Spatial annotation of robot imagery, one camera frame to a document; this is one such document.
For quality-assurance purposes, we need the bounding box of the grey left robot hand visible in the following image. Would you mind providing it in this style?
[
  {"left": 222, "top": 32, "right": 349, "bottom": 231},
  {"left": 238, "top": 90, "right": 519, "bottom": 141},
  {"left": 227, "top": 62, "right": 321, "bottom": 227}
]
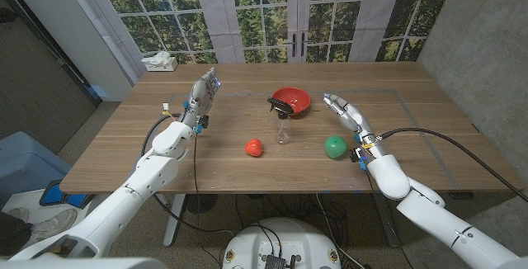
[{"left": 180, "top": 67, "right": 222, "bottom": 135}]

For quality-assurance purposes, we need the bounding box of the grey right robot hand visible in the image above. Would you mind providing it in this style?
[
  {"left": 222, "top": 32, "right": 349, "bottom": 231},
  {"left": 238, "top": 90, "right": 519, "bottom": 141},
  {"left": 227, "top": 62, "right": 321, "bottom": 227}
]
[{"left": 323, "top": 92, "right": 388, "bottom": 162}]

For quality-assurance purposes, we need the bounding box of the clear spray bottle black head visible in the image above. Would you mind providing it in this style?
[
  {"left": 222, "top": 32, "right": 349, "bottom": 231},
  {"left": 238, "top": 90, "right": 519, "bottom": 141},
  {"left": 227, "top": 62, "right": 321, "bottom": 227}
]
[{"left": 266, "top": 97, "right": 295, "bottom": 145}]

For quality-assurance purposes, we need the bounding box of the green apple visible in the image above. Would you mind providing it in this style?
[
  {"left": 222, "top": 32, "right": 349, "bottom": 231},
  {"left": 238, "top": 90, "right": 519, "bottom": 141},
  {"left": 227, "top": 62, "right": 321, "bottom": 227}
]
[{"left": 324, "top": 134, "right": 348, "bottom": 160}]

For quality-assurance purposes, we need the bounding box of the white tissue box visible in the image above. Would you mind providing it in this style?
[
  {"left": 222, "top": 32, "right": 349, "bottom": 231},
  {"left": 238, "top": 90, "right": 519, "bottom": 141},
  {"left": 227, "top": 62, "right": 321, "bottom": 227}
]
[{"left": 140, "top": 50, "right": 179, "bottom": 73}]

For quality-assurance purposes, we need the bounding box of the red bowl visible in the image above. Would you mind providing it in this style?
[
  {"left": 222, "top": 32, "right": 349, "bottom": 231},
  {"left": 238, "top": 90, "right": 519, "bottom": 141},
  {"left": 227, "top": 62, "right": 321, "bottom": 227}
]
[{"left": 271, "top": 86, "right": 312, "bottom": 116}]

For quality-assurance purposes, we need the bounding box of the red tomato toy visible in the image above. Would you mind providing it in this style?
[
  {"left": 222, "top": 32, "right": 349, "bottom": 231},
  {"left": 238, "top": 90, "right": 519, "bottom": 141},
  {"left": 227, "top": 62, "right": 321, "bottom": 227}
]
[{"left": 244, "top": 138, "right": 265, "bottom": 158}]

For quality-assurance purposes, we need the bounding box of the printed window backdrop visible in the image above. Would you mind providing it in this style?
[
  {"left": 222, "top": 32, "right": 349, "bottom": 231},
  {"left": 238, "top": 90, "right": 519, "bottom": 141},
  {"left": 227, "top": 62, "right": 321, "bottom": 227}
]
[{"left": 65, "top": 0, "right": 460, "bottom": 87}]

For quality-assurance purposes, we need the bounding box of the black floor fan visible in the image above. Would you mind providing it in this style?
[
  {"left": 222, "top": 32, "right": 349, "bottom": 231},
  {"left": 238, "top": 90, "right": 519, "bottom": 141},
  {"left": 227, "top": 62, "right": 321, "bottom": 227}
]
[{"left": 184, "top": 193, "right": 219, "bottom": 215}]

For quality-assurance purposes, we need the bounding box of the grey table leg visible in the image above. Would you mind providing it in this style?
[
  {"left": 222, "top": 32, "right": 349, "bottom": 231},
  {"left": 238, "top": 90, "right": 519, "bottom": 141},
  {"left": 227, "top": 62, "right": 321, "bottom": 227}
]
[{"left": 373, "top": 192, "right": 400, "bottom": 248}]

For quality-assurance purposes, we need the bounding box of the white table leg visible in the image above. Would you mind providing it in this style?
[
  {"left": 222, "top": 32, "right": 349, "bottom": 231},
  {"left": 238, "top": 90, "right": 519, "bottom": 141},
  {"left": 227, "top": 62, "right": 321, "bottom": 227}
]
[{"left": 163, "top": 193, "right": 186, "bottom": 248}]

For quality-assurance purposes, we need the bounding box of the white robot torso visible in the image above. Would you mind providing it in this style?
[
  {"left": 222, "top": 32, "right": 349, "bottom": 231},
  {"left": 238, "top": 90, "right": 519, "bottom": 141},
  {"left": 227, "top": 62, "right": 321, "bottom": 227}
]
[{"left": 221, "top": 217, "right": 342, "bottom": 269}]

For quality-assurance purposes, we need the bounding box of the blue and black pad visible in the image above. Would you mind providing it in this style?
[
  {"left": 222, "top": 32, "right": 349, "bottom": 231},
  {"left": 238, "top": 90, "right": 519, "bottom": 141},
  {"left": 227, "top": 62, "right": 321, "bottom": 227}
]
[{"left": 39, "top": 179, "right": 95, "bottom": 210}]

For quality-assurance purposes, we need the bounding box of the blue storage bin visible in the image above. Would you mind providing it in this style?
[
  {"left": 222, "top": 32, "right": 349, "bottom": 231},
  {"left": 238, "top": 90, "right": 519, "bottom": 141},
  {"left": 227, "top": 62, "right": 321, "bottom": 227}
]
[{"left": 0, "top": 130, "right": 72, "bottom": 210}]

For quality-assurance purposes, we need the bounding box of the grey sneaker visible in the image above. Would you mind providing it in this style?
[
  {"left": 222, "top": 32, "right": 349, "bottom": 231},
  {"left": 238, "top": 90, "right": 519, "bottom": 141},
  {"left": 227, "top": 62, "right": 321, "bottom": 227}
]
[
  {"left": 3, "top": 206, "right": 31, "bottom": 224},
  {"left": 28, "top": 208, "right": 78, "bottom": 242}
]

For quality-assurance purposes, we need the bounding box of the person's black trouser leg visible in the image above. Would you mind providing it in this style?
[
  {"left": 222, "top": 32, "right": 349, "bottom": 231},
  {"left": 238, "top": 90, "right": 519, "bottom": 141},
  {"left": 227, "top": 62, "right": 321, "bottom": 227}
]
[{"left": 0, "top": 211, "right": 33, "bottom": 257}]

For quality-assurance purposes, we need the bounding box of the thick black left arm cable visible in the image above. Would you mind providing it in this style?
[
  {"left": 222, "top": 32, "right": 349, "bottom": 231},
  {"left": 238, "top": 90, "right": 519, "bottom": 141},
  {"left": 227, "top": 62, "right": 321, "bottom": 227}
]
[{"left": 140, "top": 113, "right": 234, "bottom": 237}]

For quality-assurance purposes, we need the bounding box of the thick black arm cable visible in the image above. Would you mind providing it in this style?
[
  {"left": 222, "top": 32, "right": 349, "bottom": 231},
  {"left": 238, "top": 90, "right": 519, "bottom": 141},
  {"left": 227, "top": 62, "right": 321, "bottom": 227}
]
[
  {"left": 379, "top": 127, "right": 528, "bottom": 203},
  {"left": 140, "top": 113, "right": 234, "bottom": 237}
]

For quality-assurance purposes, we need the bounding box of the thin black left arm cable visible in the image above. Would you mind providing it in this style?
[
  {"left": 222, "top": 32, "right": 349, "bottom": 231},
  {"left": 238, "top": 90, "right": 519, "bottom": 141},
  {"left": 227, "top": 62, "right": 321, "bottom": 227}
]
[{"left": 191, "top": 133, "right": 200, "bottom": 220}]

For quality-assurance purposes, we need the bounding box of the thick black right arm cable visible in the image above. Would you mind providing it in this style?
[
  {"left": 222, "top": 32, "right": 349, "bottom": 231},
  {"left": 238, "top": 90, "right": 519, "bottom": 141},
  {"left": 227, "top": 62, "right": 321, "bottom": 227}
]
[{"left": 379, "top": 127, "right": 528, "bottom": 203}]

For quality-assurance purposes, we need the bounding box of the white floor cable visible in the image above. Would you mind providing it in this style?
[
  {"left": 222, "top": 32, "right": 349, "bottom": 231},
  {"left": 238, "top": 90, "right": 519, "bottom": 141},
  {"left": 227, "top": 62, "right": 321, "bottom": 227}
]
[{"left": 315, "top": 193, "right": 366, "bottom": 269}]

